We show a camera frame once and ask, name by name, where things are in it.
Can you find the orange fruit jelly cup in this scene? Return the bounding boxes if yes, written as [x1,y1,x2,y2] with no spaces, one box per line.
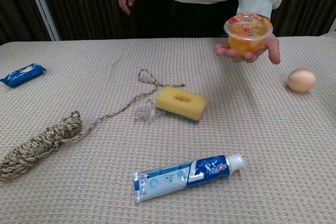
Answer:
[223,12,274,55]

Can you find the blue wrapped packet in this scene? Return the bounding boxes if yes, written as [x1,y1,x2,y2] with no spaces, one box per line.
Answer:
[0,63,47,88]

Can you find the brown egg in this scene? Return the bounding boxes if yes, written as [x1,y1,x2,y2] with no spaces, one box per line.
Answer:
[286,68,317,93]

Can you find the beige checked tablecloth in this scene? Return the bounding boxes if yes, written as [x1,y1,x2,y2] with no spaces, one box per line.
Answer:
[0,35,336,224]

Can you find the yellow green sponge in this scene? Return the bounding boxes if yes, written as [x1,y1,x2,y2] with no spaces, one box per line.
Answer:
[155,86,209,125]

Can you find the white furniture edge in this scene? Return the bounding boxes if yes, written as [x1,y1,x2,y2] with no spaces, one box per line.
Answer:
[318,16,336,37]

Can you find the braided beige rope bundle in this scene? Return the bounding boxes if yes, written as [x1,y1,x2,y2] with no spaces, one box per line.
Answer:
[0,69,186,182]

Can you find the black trousers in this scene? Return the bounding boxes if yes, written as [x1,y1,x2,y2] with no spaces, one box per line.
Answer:
[134,0,240,39]

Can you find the blue white toothpaste tube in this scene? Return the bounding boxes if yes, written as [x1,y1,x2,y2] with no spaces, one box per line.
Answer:
[133,152,246,204]

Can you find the clear plastic rabbit keychain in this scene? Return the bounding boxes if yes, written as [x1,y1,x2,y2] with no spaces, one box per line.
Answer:
[133,99,165,125]

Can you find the white metal frame pole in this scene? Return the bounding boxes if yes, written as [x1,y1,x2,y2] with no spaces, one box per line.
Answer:
[23,0,61,42]

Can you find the dark brown curtain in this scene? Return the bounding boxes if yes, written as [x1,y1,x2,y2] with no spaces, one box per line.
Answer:
[0,0,336,47]

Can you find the person left hand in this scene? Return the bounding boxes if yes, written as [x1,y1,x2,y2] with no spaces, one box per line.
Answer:
[214,33,281,66]

